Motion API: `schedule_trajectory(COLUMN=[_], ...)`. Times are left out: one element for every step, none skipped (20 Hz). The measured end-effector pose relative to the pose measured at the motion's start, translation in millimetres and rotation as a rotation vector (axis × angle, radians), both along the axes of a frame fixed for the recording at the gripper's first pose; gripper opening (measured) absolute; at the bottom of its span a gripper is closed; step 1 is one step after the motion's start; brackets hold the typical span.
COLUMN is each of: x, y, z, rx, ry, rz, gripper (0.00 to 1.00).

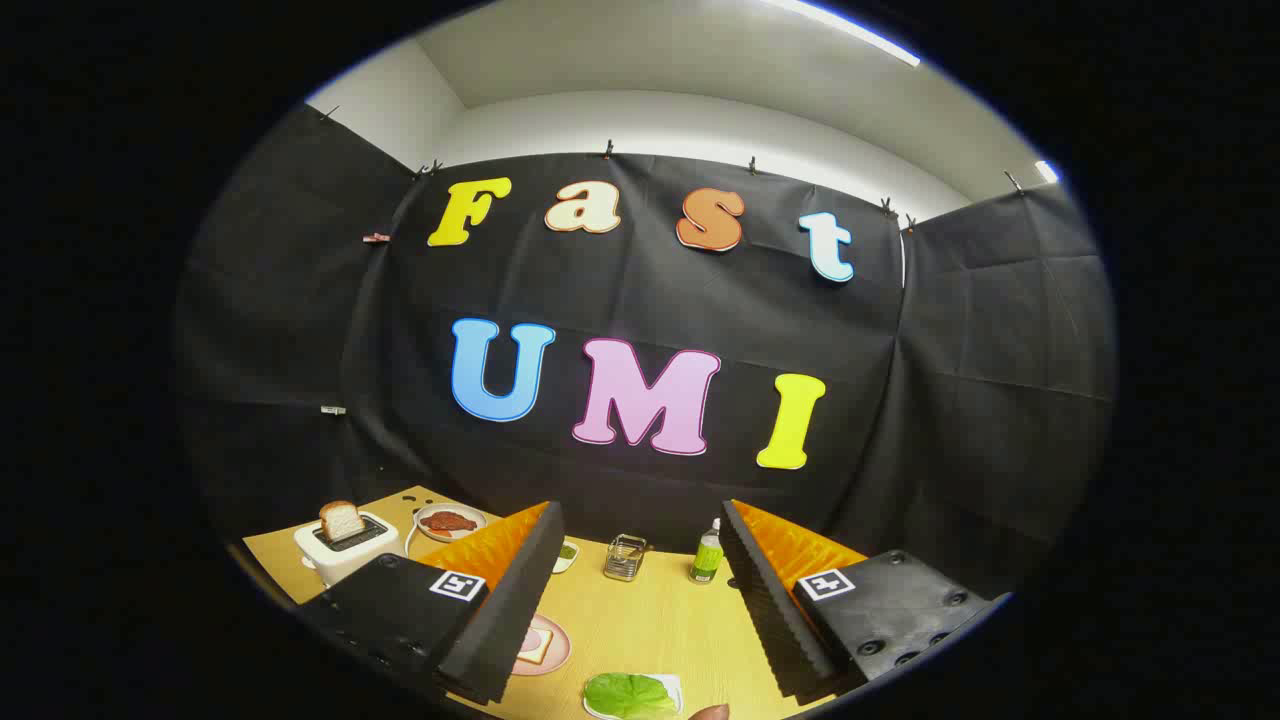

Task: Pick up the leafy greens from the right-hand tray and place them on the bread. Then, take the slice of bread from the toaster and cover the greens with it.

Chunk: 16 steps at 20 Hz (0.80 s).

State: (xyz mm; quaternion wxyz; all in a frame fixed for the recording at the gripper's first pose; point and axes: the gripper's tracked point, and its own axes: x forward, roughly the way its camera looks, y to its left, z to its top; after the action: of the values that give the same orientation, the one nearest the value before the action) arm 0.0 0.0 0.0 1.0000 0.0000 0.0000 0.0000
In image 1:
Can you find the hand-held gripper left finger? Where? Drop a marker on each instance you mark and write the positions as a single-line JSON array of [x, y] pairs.
[[520, 600]]

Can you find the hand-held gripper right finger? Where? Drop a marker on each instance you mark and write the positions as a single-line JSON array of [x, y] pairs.
[[770, 610]]

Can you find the green lettuce leaf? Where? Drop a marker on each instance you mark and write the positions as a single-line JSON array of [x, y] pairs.
[[625, 695]]

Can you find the small white bread slice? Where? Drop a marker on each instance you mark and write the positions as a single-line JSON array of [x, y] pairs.
[[342, 522]]

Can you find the large white bread slice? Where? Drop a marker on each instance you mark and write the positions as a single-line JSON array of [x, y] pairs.
[[535, 648]]

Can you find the white divided dish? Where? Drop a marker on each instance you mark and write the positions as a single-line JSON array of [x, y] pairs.
[[560, 566]]

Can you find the pink plate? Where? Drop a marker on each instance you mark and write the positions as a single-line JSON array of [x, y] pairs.
[[560, 640]]

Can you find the green label bottle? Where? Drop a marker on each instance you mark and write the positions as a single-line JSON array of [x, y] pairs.
[[706, 558]]

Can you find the white round plate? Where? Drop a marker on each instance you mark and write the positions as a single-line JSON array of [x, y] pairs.
[[450, 537]]

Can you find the brown steak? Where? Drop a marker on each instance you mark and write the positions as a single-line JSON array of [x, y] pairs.
[[448, 521]]

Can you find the white rectangular plate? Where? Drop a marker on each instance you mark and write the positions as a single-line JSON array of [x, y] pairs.
[[675, 684]]

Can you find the white toaster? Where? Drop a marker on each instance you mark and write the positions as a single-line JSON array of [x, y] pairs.
[[340, 565]]

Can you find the black backdrop cloth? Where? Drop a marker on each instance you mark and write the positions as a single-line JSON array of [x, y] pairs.
[[650, 290]]

